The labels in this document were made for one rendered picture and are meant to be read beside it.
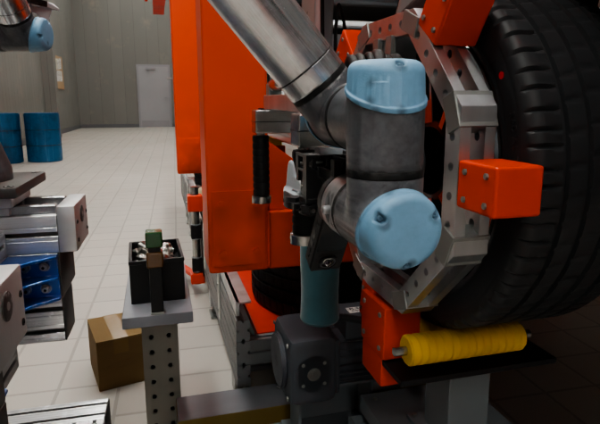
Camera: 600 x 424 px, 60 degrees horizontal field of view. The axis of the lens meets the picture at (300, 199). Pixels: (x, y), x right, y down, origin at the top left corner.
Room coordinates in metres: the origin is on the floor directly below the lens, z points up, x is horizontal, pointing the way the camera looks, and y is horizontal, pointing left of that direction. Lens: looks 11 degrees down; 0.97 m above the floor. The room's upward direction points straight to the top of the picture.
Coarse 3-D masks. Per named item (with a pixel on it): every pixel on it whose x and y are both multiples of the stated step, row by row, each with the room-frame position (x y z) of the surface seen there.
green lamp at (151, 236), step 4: (148, 232) 1.20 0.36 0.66; (152, 232) 1.20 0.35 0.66; (156, 232) 1.20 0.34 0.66; (160, 232) 1.20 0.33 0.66; (148, 236) 1.20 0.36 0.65; (152, 236) 1.20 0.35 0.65; (156, 236) 1.20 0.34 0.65; (160, 236) 1.20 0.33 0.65; (148, 240) 1.20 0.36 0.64; (152, 240) 1.20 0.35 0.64; (156, 240) 1.20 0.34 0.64; (160, 240) 1.20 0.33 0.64; (148, 244) 1.20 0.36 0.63; (152, 244) 1.20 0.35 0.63; (156, 244) 1.20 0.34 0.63; (160, 244) 1.20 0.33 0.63
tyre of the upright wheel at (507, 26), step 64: (512, 0) 0.88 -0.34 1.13; (576, 0) 0.92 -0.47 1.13; (512, 64) 0.78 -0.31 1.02; (576, 64) 0.79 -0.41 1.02; (512, 128) 0.77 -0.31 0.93; (576, 128) 0.74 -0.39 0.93; (576, 192) 0.74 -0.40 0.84; (512, 256) 0.75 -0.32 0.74; (576, 256) 0.77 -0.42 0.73; (448, 320) 0.90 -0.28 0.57; (512, 320) 0.88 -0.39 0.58
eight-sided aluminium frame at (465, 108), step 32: (384, 32) 1.01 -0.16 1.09; (416, 32) 0.89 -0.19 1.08; (448, 64) 0.81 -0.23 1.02; (448, 96) 0.78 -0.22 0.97; (480, 96) 0.77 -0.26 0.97; (448, 128) 0.78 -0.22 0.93; (480, 128) 0.77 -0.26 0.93; (448, 160) 0.78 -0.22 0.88; (448, 192) 0.78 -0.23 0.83; (448, 224) 0.78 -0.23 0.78; (480, 224) 0.76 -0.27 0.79; (352, 256) 1.15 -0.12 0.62; (448, 256) 0.76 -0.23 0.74; (480, 256) 0.77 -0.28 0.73; (384, 288) 0.98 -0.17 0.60; (416, 288) 0.85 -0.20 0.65; (448, 288) 0.85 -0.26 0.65
